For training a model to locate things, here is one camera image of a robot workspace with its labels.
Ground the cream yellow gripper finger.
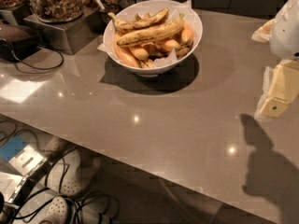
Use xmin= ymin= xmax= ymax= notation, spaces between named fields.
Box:
xmin=254 ymin=60 xmax=299 ymax=119

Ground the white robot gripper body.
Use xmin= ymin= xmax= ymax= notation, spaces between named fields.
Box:
xmin=270 ymin=0 xmax=299 ymax=60

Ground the long spotted yellow banana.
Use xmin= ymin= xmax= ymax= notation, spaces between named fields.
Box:
xmin=117 ymin=13 xmax=185 ymax=47

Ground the orange banana right side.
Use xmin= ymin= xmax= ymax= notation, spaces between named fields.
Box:
xmin=180 ymin=23 xmax=193 ymax=45

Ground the spotted banana at back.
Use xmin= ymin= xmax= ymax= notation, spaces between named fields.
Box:
xmin=108 ymin=7 xmax=169 ymax=32

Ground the small orange banana middle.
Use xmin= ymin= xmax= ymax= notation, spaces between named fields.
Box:
xmin=129 ymin=46 xmax=149 ymax=61

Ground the orange banana front left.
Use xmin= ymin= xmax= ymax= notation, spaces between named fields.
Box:
xmin=113 ymin=33 xmax=139 ymax=68

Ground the small dark snack bowl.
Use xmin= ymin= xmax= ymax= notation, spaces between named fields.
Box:
xmin=99 ymin=4 xmax=121 ymax=24

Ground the steel riser block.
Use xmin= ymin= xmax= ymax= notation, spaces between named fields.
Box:
xmin=24 ymin=7 xmax=106 ymax=55

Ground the white clog shoe upper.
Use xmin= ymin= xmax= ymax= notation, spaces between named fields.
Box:
xmin=44 ymin=137 xmax=101 ymax=197

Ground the white clog shoe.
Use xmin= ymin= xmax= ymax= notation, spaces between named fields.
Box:
xmin=38 ymin=197 xmax=69 ymax=224
xmin=44 ymin=137 xmax=101 ymax=197

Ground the glass jar of nuts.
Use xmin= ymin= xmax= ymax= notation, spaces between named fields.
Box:
xmin=29 ymin=0 xmax=83 ymax=23

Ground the white clog shoe lower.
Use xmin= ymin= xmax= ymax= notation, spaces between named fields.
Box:
xmin=38 ymin=197 xmax=69 ymax=224

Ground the dark round appliance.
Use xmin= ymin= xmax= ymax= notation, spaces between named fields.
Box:
xmin=0 ymin=20 xmax=40 ymax=62

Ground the silver electronics box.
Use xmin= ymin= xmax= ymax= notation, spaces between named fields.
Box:
xmin=0 ymin=136 xmax=50 ymax=204

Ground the black appliance cable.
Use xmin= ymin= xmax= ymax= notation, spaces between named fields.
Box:
xmin=0 ymin=37 xmax=65 ymax=72

